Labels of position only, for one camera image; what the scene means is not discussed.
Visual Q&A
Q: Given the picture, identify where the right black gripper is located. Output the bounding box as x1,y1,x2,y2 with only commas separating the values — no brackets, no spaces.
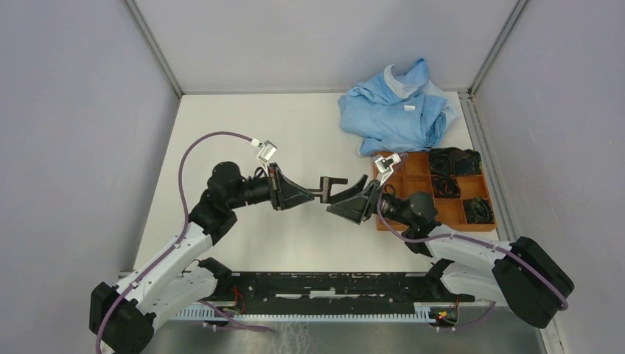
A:
326,175,413,227

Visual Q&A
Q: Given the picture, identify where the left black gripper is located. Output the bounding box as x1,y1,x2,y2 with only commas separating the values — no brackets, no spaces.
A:
228,162,314,210

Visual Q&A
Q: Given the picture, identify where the dark metal faucet tee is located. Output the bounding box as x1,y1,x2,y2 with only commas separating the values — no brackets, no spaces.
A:
308,176,348,204

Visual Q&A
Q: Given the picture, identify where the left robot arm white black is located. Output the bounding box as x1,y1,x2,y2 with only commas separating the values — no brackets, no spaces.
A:
88,162,320,353

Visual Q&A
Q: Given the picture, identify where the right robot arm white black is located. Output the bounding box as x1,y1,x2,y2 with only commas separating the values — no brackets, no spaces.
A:
327,176,574,328

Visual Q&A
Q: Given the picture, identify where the orange compartment tray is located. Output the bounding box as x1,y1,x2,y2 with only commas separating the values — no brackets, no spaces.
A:
384,147,497,232

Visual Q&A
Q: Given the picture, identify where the blue crumpled cloth garment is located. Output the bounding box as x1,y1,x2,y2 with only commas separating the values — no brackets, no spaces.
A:
338,58,459,156

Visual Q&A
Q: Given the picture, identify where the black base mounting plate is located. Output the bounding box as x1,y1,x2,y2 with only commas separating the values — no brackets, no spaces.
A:
206,272,475,315

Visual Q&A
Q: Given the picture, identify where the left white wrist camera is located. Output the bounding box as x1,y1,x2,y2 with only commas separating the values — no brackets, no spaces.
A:
251,139,277,173

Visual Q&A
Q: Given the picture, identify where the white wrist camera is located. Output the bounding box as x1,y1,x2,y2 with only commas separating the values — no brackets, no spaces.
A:
373,153,402,186
251,139,277,173

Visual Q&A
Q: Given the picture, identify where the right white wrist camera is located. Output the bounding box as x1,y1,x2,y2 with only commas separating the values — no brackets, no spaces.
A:
373,153,402,186

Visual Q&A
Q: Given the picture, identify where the black cable bundle middle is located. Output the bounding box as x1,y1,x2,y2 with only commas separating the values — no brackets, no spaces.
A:
430,174,461,199

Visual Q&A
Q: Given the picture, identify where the black cable bundle top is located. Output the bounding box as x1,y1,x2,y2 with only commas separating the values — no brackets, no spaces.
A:
427,147,483,177

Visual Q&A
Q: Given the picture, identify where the black green cable bundle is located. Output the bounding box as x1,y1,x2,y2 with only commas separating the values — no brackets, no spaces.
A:
462,196,495,226

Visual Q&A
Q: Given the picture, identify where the white slotted cable duct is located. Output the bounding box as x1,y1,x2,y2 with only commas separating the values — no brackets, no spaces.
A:
173,304,436,325

